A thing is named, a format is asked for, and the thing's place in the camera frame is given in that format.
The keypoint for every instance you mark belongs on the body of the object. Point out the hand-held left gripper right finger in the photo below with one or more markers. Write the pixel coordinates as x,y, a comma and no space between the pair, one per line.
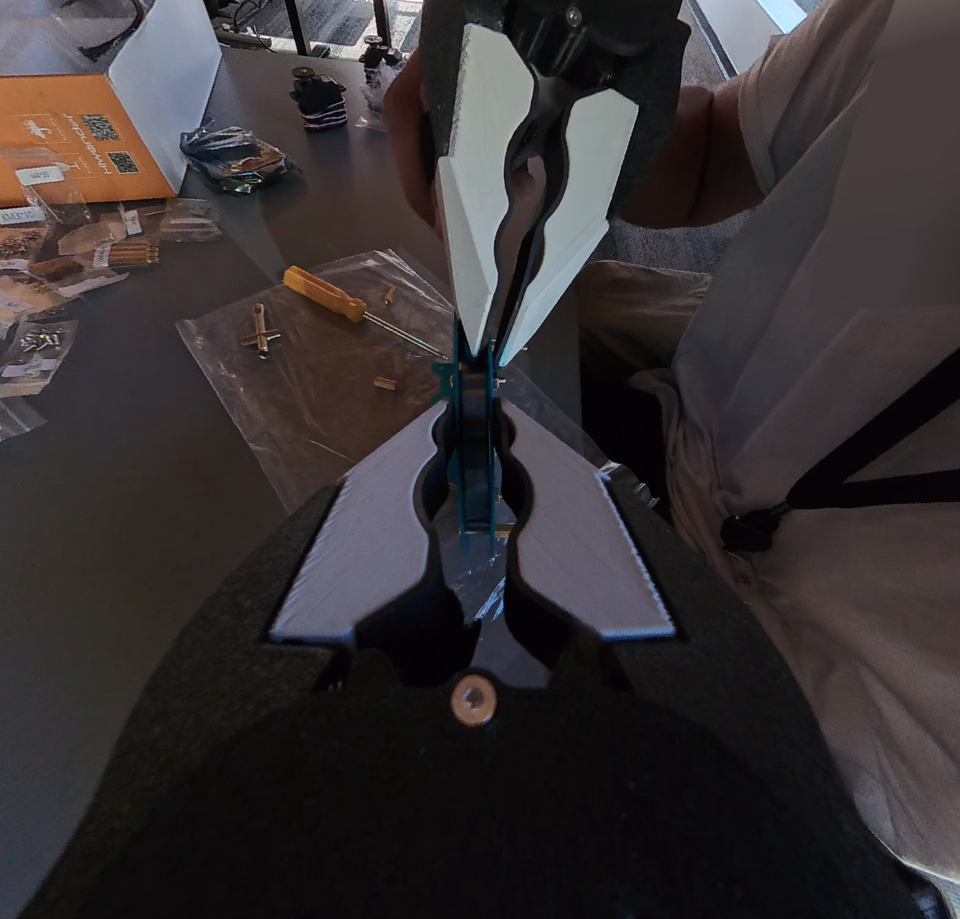
592,551

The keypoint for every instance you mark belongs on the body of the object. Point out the blue round turntable base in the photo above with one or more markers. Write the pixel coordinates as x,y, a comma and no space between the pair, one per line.
472,379

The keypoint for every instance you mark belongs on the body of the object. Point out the clear plastic sheet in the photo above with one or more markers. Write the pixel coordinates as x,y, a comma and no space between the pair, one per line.
322,409

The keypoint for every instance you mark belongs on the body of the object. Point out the dark foil bag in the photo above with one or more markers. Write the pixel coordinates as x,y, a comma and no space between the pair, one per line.
232,158

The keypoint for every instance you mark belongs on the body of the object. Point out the grey desk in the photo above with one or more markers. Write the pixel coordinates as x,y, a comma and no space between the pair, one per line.
150,559

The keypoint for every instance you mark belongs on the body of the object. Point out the person's white shirt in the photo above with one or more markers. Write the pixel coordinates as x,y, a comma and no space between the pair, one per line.
825,334

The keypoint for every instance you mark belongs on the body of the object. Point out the person's tan trousers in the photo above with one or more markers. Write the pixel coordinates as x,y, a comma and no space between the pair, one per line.
645,296

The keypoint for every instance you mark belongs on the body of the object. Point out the bagged servo motor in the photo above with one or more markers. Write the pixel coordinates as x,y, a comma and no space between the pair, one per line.
382,64

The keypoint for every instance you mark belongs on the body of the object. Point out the orange and white cardboard box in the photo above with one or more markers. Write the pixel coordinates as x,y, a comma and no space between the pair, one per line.
75,146

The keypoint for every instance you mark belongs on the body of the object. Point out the pile of small hardware bags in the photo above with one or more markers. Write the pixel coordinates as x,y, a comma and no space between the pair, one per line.
75,251

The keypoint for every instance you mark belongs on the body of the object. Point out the person's right forearm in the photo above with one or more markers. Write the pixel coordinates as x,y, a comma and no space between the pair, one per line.
697,154

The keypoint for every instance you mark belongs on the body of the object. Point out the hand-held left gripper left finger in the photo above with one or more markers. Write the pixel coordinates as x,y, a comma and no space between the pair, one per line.
360,551

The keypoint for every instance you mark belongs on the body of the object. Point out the black servo motor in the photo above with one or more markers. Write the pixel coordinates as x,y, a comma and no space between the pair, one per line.
319,101

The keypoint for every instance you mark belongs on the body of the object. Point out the metal cross wrench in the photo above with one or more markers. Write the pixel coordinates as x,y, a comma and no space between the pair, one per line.
259,334

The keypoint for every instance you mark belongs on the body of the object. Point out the person's right hand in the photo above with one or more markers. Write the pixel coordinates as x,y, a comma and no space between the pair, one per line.
409,146

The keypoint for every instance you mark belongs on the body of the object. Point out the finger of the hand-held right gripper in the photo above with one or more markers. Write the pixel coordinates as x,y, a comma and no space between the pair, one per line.
480,146
592,184

